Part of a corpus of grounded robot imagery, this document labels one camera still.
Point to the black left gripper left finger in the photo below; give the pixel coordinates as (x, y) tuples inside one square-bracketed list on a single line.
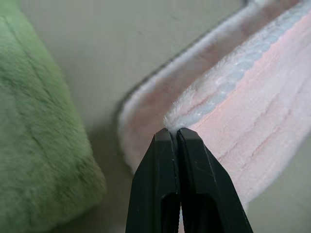
[(153, 184)]

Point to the green fluffy towel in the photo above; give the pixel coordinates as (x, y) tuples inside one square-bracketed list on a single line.
[(36, 121)]

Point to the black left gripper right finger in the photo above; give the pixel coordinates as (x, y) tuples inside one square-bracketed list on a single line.
[(206, 189)]

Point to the pink fluffy towel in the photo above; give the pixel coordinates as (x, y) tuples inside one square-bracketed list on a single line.
[(255, 121)]

